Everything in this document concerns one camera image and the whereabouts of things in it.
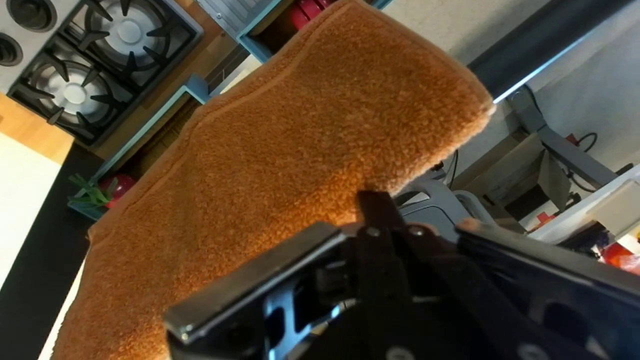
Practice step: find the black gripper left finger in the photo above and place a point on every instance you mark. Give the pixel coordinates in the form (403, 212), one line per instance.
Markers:
(241, 283)

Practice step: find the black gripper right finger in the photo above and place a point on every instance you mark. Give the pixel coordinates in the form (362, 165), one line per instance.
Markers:
(572, 292)

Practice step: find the orange terry cloth towel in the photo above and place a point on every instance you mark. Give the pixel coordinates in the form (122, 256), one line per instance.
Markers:
(267, 187)

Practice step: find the red toy tomato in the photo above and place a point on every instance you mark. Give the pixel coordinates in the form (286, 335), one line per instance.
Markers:
(120, 188)
(311, 11)

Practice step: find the blue shelf box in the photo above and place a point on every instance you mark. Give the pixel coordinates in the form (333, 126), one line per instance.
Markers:
(143, 142)
(253, 37)

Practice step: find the toy stove top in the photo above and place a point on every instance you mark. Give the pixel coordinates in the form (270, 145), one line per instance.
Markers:
(93, 72)

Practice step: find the wooden countertop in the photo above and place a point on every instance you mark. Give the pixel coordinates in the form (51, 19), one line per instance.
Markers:
(30, 126)

